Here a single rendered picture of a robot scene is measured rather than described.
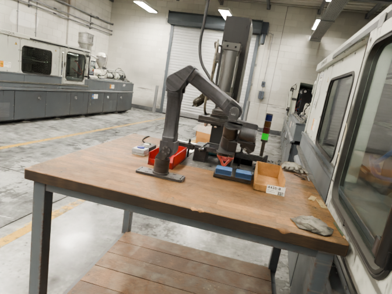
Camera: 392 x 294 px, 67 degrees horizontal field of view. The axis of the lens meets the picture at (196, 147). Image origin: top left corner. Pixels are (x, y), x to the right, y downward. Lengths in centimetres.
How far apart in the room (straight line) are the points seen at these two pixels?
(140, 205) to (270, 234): 43
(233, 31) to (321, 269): 114
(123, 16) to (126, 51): 126
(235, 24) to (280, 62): 918
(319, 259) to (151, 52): 1110
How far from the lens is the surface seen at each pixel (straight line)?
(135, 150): 152
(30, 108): 690
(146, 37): 1197
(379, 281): 86
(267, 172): 151
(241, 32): 162
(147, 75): 1178
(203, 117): 152
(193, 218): 99
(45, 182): 120
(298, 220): 105
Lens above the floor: 129
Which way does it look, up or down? 12 degrees down
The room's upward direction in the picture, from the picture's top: 9 degrees clockwise
